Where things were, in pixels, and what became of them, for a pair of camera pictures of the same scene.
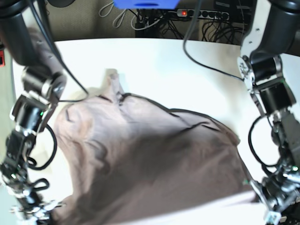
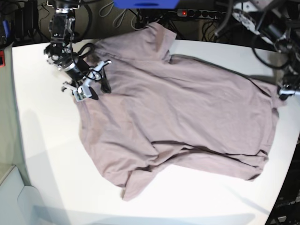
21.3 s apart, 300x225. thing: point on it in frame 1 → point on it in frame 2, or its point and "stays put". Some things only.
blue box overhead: [146, 4] stays put
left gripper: [32, 209] → [82, 75]
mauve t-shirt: [119, 155] → [173, 111]
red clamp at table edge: [2, 55] stays put
